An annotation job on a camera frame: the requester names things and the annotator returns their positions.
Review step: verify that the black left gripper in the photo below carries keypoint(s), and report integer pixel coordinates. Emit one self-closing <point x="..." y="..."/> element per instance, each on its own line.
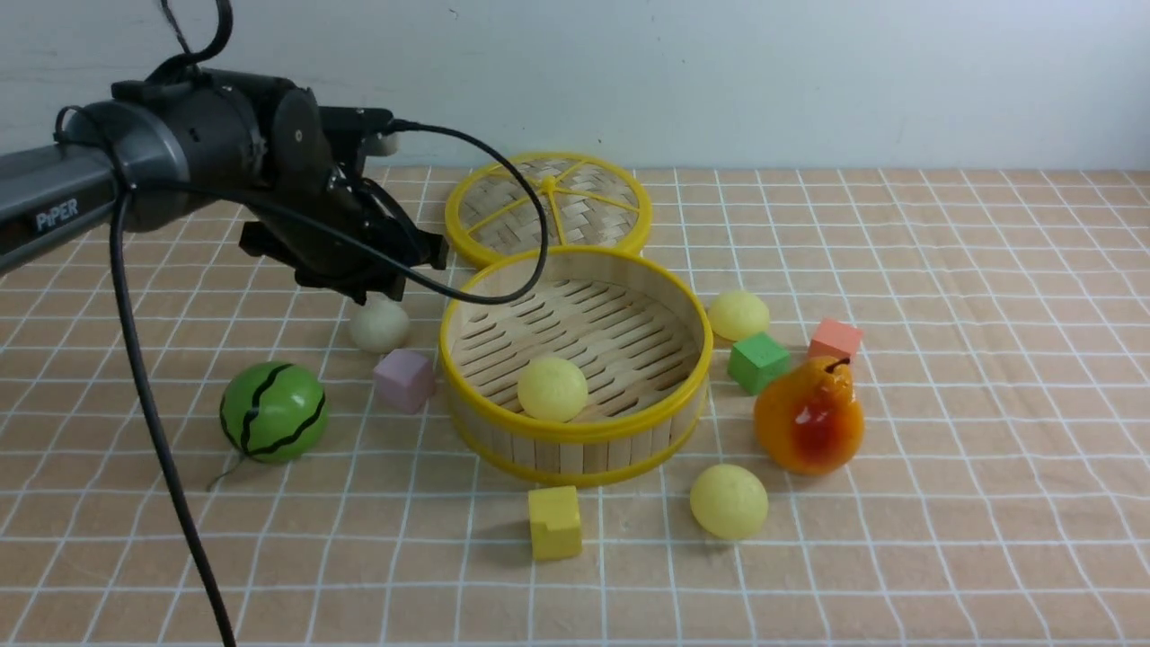
<point x="322" y="217"/>

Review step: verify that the white bun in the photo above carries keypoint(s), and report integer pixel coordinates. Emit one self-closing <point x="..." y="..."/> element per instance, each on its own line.
<point x="379" y="327"/>

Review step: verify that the yellow bun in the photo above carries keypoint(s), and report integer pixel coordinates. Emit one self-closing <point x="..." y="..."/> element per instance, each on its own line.
<point x="736" y="315"/>
<point x="729" y="502"/>
<point x="552" y="388"/>

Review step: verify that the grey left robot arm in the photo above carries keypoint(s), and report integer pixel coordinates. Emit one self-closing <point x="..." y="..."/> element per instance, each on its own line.
<point x="166" y="150"/>

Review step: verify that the woven bamboo steamer lid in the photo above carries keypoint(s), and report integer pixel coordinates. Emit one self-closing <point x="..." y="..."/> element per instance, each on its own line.
<point x="588" y="201"/>

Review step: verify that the bamboo steamer tray yellow rim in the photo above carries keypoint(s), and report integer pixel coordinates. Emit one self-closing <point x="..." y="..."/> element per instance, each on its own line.
<point x="636" y="331"/>

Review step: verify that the pink foam cube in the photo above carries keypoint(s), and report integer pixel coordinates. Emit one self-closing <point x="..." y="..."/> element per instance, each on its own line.
<point x="405" y="379"/>

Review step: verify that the green toy watermelon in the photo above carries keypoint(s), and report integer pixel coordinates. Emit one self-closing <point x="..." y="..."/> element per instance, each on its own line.
<point x="272" y="413"/>

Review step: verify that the yellow foam cube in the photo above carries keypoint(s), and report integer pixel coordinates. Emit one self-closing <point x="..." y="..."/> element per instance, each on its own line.
<point x="555" y="527"/>

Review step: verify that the green foam cube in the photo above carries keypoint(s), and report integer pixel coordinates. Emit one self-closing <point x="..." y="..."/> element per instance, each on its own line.
<point x="756" y="361"/>

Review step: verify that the orange toy pear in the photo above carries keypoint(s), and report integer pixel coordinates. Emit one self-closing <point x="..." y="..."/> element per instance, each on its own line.
<point x="810" y="421"/>

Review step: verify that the orange foam cube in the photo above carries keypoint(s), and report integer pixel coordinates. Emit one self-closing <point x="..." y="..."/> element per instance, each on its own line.
<point x="835" y="339"/>

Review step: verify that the checkered orange tablecloth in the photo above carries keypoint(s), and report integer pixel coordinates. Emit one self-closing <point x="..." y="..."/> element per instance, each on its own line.
<point x="1000" y="498"/>

